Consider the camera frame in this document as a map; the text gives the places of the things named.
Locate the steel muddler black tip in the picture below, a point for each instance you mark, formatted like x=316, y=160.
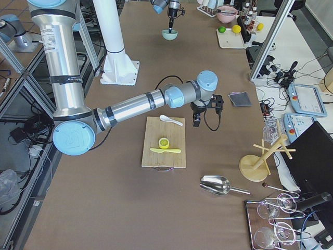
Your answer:
x=226, y=11

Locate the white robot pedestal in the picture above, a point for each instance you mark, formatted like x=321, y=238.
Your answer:
x=118, y=68

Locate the wooden mug tree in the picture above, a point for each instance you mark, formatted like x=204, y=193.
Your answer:
x=255, y=168

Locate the yellow lemon half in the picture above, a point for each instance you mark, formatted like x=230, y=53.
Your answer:
x=164, y=143

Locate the black monitor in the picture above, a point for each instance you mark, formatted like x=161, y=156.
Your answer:
x=310, y=169

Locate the green lime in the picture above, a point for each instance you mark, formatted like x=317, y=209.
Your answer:
x=221, y=29

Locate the bottle caddy with bottles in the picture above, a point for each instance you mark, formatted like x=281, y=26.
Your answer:
x=248, y=18

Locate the mint green bowl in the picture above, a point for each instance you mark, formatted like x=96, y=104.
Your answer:
x=169, y=35

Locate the blue teach pendant lower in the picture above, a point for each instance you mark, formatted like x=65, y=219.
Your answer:
x=296, y=124

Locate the blue teach pendant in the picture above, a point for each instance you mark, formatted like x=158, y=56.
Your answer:
x=296, y=124
x=306, y=99

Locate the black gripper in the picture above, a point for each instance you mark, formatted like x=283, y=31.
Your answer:
x=171, y=11
x=197, y=109

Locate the white wire cup rack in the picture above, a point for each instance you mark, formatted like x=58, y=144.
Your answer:
x=209, y=7

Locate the white ceramic spoon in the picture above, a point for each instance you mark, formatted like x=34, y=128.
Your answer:
x=168, y=119

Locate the cream serving tray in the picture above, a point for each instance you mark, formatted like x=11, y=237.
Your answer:
x=230, y=40

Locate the steel ice scoop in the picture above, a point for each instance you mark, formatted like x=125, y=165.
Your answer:
x=219, y=185

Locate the clear glass dish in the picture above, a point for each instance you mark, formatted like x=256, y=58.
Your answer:
x=270, y=130

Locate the yellow plastic knife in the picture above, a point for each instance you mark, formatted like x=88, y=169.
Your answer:
x=159, y=150

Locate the bamboo cutting board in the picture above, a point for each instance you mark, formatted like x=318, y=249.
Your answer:
x=156, y=129

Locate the wine glass rack tray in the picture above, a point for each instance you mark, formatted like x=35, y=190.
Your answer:
x=270, y=222

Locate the pink bowl with ice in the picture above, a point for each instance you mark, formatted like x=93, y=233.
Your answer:
x=226, y=18

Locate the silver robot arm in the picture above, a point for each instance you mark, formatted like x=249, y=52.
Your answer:
x=76, y=125
x=160, y=5

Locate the blue teach pendant upper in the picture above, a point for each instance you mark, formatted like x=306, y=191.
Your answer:
x=306, y=99

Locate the aluminium frame post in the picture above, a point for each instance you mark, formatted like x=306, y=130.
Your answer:
x=274, y=30

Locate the grey folded cloth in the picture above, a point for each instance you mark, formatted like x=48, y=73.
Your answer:
x=240, y=99

